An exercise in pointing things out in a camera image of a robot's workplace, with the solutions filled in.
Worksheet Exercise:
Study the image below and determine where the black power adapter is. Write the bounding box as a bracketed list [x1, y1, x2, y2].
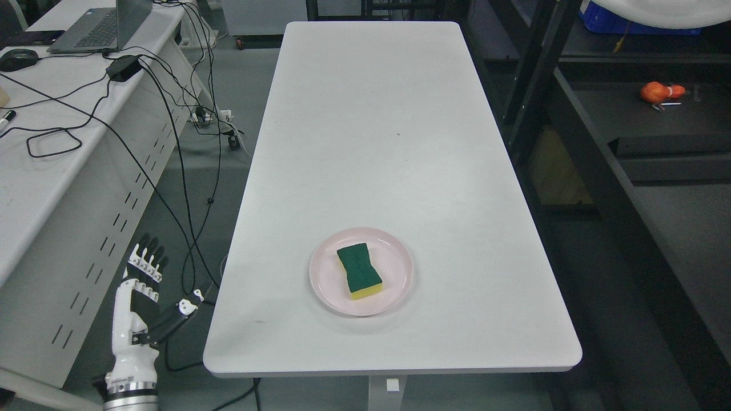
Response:
[106, 55, 142, 82]

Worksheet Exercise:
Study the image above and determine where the pink round plate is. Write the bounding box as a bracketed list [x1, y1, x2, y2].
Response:
[309, 227, 415, 317]

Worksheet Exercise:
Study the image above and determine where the grey laptop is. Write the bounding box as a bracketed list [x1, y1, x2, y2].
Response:
[47, 1, 153, 54]

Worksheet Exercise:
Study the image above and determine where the blue plastic crate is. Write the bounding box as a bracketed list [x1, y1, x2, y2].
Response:
[578, 1, 702, 36]

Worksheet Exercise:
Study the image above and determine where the white table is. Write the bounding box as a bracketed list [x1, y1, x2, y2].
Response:
[203, 21, 583, 410]

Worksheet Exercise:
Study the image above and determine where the orange toy on shelf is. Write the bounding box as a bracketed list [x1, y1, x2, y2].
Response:
[640, 81, 686, 104]

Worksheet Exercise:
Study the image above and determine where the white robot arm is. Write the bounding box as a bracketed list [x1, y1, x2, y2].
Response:
[103, 382, 159, 410]

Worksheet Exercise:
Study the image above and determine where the black looped cable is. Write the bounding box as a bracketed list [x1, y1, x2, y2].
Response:
[26, 128, 83, 159]

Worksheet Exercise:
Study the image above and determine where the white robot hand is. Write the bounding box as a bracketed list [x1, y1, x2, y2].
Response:
[103, 234, 206, 396]

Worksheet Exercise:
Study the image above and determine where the white side desk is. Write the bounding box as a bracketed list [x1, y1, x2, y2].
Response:
[1, 2, 211, 410]

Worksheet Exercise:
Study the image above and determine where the black computer mouse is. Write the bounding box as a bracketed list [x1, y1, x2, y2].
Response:
[1, 49, 40, 72]

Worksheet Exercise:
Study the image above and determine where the black metal shelf rack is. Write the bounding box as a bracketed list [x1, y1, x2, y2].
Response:
[456, 1, 729, 410]

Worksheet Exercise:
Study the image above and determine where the green yellow sponge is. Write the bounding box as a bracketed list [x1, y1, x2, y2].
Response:
[336, 243, 383, 301]

